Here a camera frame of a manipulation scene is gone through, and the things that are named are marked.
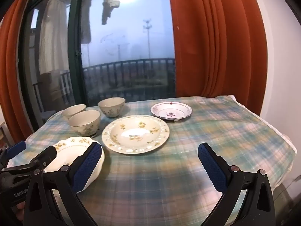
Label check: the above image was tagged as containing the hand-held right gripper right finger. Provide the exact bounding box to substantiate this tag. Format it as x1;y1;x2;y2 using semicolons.
198;142;275;226

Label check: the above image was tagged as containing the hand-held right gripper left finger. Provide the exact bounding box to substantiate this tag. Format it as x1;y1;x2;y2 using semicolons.
23;142;105;226

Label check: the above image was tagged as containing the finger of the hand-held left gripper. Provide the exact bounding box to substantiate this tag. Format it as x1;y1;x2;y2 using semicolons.
0;141;27;167
1;145;58;172

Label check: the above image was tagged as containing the scalloped white floral plate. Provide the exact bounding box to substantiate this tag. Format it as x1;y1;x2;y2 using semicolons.
43;137;105;192

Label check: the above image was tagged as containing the cream floral bowl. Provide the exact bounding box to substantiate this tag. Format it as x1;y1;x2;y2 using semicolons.
62;104;87;121
97;97;126;118
68;110;101;137

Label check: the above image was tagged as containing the plaid tablecloth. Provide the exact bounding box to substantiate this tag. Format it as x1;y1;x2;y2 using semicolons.
7;95;297;226

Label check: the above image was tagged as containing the grey balcony stool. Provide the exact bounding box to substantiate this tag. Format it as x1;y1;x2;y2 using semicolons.
40;110;57;123

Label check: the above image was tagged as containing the large pierced-rim floral plate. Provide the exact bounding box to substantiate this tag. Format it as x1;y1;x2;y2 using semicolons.
102;115;170;155

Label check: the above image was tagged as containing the stack of balcony cardboard boxes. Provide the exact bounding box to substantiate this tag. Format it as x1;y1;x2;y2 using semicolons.
39;72;64;102

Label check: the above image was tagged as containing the small white red-patterned plate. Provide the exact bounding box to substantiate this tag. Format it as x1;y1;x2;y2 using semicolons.
150;102;192;121

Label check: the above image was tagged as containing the orange curtain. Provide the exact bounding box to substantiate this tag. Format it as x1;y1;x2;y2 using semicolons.
166;0;267;115
0;0;36;144

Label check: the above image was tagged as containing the black balcony railing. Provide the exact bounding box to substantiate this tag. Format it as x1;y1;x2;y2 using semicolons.
32;58;176;104

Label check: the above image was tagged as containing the white hanging garment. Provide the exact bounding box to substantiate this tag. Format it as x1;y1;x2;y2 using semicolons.
38;0;70;74

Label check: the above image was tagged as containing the utility pole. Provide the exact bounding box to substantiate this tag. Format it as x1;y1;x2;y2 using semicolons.
143;19;152;59

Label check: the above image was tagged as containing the grey hanging garment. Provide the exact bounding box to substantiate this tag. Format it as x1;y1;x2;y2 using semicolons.
102;0;121;25

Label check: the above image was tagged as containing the green window frame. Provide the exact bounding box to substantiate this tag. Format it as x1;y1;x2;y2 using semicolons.
67;0;88;106

